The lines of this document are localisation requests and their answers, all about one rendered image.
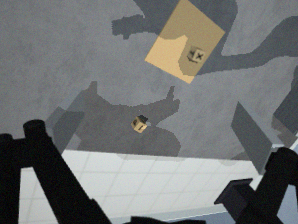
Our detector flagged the tan letter block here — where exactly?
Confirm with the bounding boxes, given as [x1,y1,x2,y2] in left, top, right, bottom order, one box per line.
[187,46,206,63]
[131,117,147,133]

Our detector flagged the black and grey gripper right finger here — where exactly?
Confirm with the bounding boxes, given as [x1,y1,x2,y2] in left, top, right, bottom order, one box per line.
[231,101,298,224]

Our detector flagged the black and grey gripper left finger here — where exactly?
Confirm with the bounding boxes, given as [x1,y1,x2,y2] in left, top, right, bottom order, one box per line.
[0,88,112,224]

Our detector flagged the tan flat mat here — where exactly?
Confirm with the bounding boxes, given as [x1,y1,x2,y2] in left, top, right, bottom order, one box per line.
[145,0,225,84]

